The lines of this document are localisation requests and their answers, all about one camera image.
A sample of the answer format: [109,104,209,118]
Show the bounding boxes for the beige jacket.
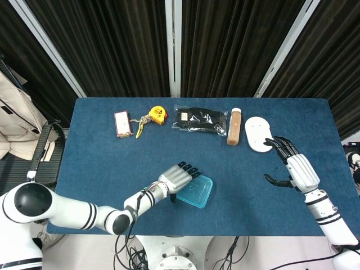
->
[0,70,48,160]

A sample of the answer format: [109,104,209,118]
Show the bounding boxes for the blue container lid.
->
[176,173,214,209]

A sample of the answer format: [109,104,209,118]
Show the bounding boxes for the yellow tape measure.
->
[148,105,169,125]

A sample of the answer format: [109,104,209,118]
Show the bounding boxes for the blue tablecloth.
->
[46,97,351,236]

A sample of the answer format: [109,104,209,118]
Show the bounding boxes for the braided lanyard with yellow loop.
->
[129,115,152,139]

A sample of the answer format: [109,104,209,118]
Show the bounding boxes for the black and white sneaker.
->
[347,151,360,195]

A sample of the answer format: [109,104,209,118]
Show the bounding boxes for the black office chair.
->
[0,120,66,188]

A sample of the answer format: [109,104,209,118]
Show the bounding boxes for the black floor cable bundle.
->
[115,235,149,270]
[216,235,251,270]

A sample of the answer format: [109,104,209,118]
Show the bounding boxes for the white oval board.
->
[244,116,275,154]

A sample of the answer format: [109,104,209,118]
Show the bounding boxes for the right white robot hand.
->
[263,137,321,195]

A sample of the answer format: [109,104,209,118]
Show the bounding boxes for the grey shoe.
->
[38,232,65,249]

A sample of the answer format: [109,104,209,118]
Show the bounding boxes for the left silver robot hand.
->
[157,161,203,203]

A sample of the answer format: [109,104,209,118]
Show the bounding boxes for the red box with white face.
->
[114,111,133,139]

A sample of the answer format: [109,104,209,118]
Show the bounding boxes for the black gloves in plastic bag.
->
[171,104,228,138]

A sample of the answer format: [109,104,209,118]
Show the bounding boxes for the white frame post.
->
[8,0,87,98]
[165,0,183,98]
[254,0,321,98]

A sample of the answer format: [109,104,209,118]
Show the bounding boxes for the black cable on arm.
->
[128,191,147,226]

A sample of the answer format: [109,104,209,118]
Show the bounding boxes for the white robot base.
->
[134,235,214,270]

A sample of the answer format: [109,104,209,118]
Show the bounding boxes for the bottle of brown liquid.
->
[226,107,242,147]

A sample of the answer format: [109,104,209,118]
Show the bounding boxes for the black curtain panel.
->
[179,0,306,98]
[263,0,360,141]
[25,0,171,98]
[0,0,71,127]

